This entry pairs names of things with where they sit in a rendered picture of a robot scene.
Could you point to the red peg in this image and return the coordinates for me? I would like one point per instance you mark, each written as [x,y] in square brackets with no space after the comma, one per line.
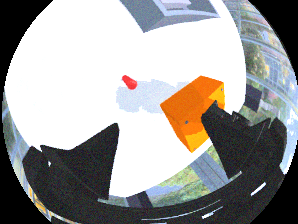
[129,81]

